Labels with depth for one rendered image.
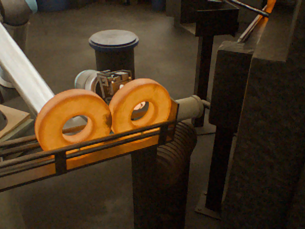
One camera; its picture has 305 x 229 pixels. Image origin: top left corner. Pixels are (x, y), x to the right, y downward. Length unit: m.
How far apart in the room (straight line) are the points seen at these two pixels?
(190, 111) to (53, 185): 0.97
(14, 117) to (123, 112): 1.25
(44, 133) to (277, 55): 0.46
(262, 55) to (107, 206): 1.04
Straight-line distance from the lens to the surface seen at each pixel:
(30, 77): 1.03
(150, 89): 0.68
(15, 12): 1.27
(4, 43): 1.11
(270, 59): 0.60
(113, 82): 0.77
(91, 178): 1.57
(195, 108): 0.78
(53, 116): 0.61
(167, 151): 0.88
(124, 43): 1.94
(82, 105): 0.62
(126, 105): 0.66
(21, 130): 1.80
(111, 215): 1.41
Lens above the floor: 1.09
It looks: 33 degrees down
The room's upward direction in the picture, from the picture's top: straight up
